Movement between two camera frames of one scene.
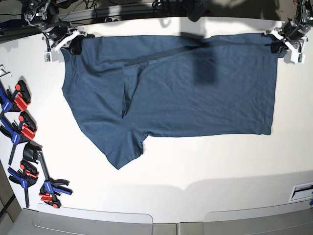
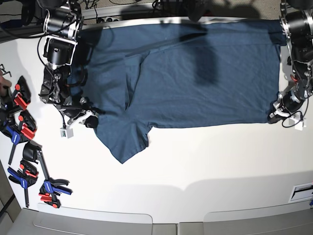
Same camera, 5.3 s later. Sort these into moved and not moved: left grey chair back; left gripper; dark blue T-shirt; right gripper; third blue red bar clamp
Moved: right gripper; left gripper; dark blue T-shirt
Not moved: third blue red bar clamp; left grey chair back
